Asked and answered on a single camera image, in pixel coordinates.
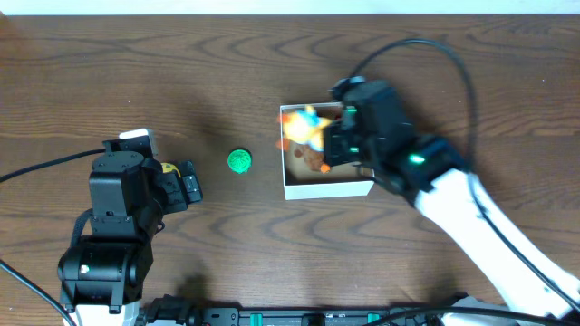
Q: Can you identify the brown plush toy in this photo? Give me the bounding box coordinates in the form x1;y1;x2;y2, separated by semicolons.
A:
294;144;332;174

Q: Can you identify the yellow blue duck toy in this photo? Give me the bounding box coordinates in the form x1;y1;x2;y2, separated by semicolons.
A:
276;105;333;152

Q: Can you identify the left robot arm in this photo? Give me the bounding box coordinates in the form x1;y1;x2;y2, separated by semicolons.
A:
58;151;202;325

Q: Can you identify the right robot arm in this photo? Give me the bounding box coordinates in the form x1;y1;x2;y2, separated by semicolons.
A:
324;76;579;318

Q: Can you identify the yellow ball with blue letters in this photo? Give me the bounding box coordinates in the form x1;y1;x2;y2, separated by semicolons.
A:
161;162;181;177

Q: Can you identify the green ridged ball toy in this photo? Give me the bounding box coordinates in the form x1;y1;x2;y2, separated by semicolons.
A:
227;149;253;174

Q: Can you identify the white cardboard box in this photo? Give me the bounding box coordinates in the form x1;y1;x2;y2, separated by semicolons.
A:
279;101;376;201

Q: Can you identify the black rail with green clips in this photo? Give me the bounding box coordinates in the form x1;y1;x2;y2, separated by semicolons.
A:
135;294;548;326

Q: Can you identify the black cable bottom left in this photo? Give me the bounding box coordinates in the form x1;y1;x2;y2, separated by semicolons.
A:
0;258;78;326

